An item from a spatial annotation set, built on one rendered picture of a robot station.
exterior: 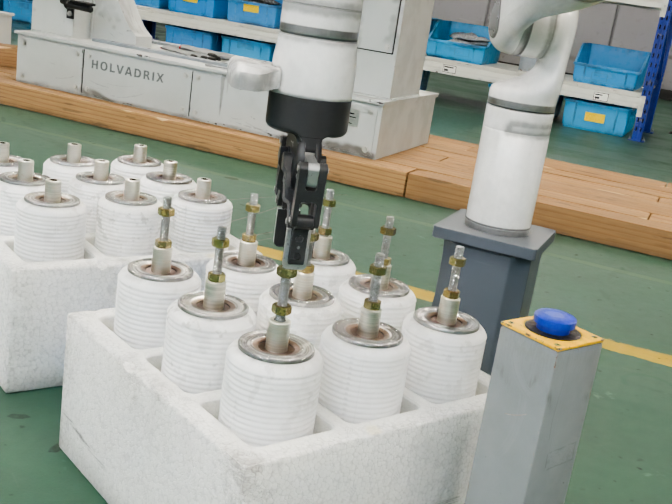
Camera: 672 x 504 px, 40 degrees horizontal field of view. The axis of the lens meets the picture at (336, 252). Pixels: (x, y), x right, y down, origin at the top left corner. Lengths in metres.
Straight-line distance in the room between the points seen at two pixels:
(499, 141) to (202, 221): 0.46
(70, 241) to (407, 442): 0.59
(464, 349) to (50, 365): 0.61
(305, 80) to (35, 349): 0.67
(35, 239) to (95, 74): 2.15
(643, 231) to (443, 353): 1.73
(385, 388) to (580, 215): 1.81
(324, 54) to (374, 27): 2.17
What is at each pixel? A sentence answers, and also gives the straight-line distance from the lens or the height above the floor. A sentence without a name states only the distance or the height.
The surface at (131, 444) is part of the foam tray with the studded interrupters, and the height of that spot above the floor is 0.10.
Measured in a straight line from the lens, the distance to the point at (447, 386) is 1.04.
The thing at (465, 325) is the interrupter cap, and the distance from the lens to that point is 1.05.
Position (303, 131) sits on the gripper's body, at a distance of 0.81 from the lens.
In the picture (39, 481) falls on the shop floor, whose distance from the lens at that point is 1.16.
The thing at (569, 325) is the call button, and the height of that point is 0.33.
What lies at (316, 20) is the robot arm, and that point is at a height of 0.57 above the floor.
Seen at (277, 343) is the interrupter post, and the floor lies 0.26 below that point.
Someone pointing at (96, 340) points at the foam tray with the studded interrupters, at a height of 0.18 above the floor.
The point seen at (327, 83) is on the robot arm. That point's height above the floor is 0.51.
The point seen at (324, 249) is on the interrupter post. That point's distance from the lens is 1.21.
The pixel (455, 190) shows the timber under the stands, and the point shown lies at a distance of 2.79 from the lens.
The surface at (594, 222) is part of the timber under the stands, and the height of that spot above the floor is 0.06.
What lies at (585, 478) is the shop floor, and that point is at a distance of 1.35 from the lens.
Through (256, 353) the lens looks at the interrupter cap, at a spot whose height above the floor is 0.25.
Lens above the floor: 0.60
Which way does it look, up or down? 16 degrees down
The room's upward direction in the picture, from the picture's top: 9 degrees clockwise
